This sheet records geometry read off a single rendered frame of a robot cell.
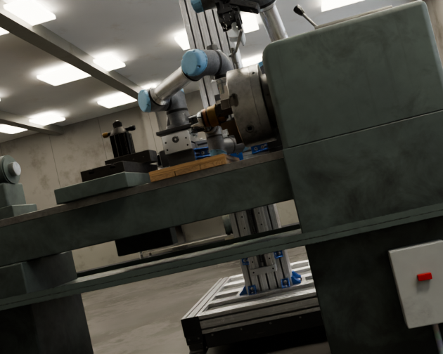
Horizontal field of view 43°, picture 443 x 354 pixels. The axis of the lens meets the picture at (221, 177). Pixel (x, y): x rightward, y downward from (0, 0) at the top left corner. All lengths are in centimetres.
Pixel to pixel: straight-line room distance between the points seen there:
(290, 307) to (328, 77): 117
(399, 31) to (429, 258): 78
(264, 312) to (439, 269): 103
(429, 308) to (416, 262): 16
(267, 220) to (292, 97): 111
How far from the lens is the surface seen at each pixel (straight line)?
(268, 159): 206
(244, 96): 210
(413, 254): 195
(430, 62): 206
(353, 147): 200
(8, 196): 253
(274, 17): 274
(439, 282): 197
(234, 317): 274
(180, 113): 289
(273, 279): 302
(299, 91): 202
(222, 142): 251
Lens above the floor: 70
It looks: 3 degrees up
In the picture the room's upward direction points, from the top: 13 degrees counter-clockwise
